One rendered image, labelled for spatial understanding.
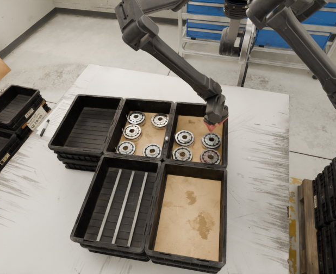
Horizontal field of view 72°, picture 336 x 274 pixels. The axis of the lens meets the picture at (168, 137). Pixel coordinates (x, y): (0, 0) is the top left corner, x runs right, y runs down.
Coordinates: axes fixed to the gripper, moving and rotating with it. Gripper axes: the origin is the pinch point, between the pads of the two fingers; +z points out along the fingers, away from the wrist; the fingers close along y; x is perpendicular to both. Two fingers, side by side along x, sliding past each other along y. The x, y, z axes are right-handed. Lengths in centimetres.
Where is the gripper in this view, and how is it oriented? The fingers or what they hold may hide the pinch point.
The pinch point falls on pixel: (215, 126)
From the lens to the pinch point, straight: 116.9
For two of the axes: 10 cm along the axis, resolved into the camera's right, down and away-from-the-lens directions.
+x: -6.6, -5.7, 4.9
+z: 0.7, 6.0, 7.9
